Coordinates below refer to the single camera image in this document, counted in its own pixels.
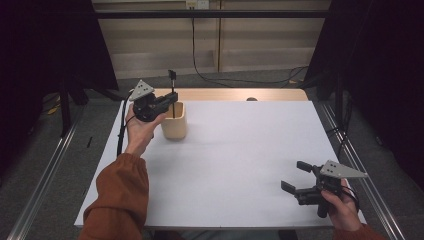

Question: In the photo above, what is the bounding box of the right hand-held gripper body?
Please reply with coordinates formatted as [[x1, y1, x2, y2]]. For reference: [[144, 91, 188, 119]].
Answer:
[[294, 159, 368, 219]]

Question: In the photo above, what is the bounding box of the left hand-held gripper cable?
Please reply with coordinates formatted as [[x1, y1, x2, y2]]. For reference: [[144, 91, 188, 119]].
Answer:
[[116, 91, 135, 158]]

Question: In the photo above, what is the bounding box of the white table sheet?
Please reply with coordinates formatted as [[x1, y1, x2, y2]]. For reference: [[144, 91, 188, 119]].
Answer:
[[73, 99, 368, 231]]

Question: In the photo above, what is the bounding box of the aluminium floor rail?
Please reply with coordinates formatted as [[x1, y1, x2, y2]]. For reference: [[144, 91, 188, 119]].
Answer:
[[321, 101, 406, 240], [6, 106, 86, 240]]

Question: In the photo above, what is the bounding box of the black floor cable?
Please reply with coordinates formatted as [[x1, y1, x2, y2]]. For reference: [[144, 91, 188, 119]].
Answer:
[[328, 96, 354, 159]]

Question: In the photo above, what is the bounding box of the hand-held gripper cable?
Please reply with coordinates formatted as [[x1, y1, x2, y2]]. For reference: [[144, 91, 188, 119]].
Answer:
[[339, 185, 361, 213], [116, 91, 135, 158]]

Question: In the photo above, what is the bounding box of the black metal stand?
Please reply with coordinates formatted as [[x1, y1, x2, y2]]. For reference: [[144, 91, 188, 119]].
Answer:
[[334, 71, 344, 131], [58, 79, 73, 138]]

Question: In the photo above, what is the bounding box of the black wall cable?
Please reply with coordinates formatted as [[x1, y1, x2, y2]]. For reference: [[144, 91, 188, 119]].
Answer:
[[191, 16, 309, 88]]

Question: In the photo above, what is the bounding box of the black brush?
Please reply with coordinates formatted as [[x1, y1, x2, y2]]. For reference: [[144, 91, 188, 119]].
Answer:
[[167, 69, 177, 120]]

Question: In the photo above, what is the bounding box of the person's right hand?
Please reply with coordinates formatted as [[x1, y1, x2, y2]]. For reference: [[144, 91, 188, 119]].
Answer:
[[321, 179, 363, 233]]

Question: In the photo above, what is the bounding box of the wooden pen holder cup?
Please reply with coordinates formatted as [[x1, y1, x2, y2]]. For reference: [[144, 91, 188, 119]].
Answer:
[[159, 101, 188, 140]]

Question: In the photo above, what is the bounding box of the black curtain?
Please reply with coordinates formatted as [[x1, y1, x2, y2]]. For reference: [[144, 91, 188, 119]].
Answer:
[[0, 0, 119, 188], [304, 0, 424, 193]]

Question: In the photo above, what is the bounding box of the white wall socket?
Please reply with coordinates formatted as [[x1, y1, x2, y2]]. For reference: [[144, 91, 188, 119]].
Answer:
[[185, 0, 210, 10]]

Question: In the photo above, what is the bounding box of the black horizontal bar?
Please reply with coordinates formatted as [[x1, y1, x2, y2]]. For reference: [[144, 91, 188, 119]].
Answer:
[[94, 9, 329, 19]]

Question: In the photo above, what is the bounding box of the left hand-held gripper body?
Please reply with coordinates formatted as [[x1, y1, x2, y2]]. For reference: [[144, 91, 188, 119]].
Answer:
[[129, 79, 165, 123]]

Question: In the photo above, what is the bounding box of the right hand-held gripper cable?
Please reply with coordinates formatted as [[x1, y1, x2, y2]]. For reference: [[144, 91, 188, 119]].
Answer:
[[339, 185, 361, 213]]

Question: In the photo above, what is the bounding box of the person's left hand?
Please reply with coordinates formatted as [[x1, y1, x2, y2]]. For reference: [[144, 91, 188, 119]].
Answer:
[[124, 105, 167, 158]]

